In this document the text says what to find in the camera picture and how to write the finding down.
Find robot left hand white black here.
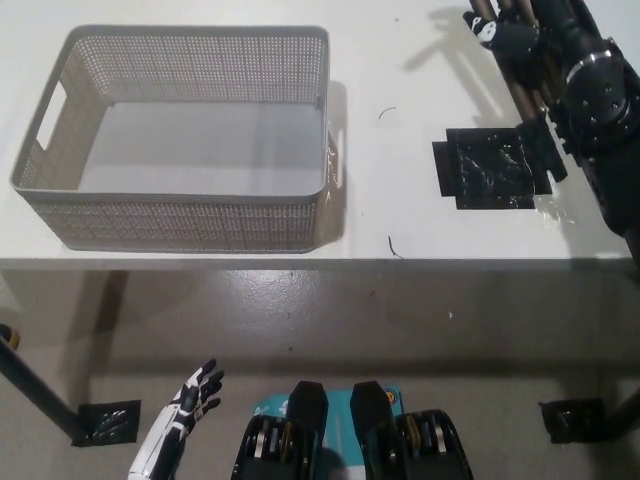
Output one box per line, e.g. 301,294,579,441
127,358,225,480

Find grey perforated plastic basket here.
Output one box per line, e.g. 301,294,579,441
9,24,346,254

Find bronze tripod with black head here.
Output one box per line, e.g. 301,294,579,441
469,0,569,184

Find black tape patch on desk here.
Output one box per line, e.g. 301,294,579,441
432,127,554,211

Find black tape patch on floor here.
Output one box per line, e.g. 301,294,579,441
538,397,609,445
72,398,142,446

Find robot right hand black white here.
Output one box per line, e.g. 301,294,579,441
462,0,604,76

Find robot body black teal blocks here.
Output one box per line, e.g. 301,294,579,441
229,380,474,480

